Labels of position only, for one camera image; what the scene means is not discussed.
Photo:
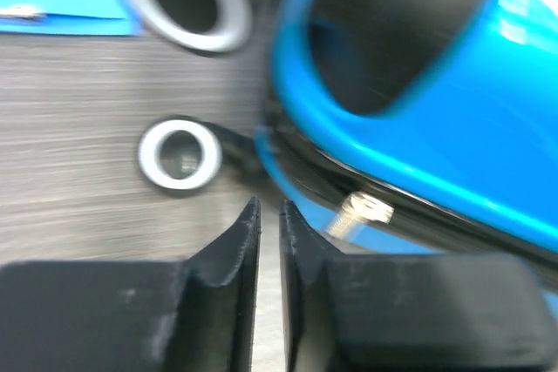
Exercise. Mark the blue suitcase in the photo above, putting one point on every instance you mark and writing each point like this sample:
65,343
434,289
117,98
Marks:
400,125

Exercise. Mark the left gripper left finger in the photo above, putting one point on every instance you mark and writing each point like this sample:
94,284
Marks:
194,314

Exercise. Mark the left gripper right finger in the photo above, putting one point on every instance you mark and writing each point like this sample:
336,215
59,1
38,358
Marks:
408,312

